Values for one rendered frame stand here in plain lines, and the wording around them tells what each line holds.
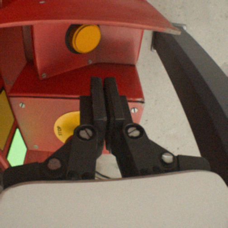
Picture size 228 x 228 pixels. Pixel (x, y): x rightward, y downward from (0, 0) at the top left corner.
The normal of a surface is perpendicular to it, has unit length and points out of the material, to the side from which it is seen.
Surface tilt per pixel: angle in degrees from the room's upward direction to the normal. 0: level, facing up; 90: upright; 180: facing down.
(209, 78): 90
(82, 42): 35
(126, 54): 0
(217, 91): 90
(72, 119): 0
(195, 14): 0
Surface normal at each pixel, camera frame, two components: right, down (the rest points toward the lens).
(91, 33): 0.61, 0.61
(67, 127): 0.04, 0.71
